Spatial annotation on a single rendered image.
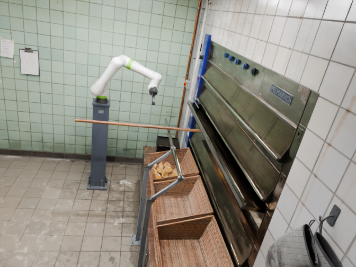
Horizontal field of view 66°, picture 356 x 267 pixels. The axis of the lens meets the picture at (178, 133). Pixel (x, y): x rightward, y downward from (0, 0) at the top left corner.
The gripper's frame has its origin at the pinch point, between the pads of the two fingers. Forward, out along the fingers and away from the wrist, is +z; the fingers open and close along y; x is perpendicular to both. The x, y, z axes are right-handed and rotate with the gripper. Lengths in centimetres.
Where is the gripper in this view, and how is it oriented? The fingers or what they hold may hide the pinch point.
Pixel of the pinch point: (154, 97)
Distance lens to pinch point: 281.8
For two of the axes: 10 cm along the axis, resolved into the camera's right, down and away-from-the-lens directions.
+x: -9.8, -0.9, -1.9
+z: 1.4, 4.3, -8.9
